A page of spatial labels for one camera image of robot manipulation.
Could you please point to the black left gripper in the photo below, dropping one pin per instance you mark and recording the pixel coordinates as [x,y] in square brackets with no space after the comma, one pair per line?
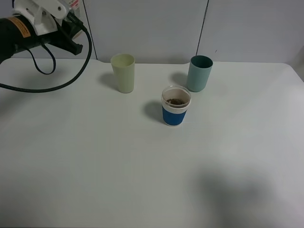
[62,38]

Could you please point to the clear plastic drink bottle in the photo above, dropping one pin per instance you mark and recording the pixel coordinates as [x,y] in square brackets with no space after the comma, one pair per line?
[74,7]

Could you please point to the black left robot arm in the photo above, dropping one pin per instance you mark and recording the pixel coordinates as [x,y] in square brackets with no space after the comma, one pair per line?
[17,34]

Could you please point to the pale yellow plastic cup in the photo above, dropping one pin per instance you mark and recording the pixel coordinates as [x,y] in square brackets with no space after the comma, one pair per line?
[123,66]

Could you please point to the glass cup blue sleeve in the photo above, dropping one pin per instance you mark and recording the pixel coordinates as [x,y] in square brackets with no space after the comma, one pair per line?
[175,103]

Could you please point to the teal green plastic cup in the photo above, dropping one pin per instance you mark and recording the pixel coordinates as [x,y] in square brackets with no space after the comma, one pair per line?
[198,74]

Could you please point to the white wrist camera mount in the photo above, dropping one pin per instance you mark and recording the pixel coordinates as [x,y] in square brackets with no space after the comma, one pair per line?
[43,15]

